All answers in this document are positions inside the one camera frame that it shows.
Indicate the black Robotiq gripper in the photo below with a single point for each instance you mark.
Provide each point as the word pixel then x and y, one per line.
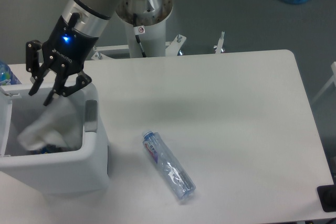
pixel 65 48

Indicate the white paper wrapper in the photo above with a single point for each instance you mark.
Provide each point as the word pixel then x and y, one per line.
pixel 59 125

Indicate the clear plastic water bottle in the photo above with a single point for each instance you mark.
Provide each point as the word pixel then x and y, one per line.
pixel 169 167

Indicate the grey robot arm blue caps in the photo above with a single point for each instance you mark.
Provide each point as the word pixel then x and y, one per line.
pixel 94 17

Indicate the white plastic trash can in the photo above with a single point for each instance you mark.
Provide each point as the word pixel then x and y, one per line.
pixel 81 170

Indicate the blue labelled bottle at edge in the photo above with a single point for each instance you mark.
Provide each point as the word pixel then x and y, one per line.
pixel 7 76

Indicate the dark snack wrappers in bin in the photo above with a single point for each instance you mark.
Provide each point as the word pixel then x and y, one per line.
pixel 48 149

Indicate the black device at table corner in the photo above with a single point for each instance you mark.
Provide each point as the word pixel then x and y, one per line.
pixel 326 195

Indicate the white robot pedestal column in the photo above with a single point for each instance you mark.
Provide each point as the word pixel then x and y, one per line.
pixel 145 26

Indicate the white pedestal base frame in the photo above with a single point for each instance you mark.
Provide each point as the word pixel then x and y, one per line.
pixel 172 48

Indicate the white frame at right edge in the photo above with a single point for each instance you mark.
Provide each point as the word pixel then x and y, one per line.
pixel 328 86

